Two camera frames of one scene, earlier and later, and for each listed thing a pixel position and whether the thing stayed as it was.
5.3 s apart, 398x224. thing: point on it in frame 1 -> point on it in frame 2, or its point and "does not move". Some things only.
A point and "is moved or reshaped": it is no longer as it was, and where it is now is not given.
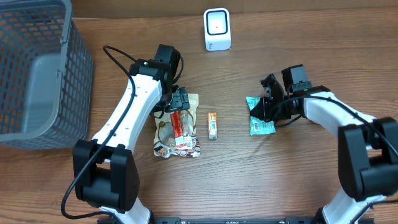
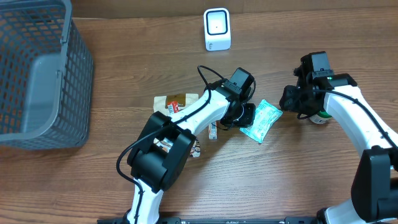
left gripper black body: [179, 101] -> [246, 115]
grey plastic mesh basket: [46, 78] does not move
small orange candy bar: [212, 126] does not move
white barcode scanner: [217, 28] does not move
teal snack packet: [259, 126] is moved or reshaped
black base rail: [236, 220] does not move
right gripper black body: [274, 93] -> [288, 99]
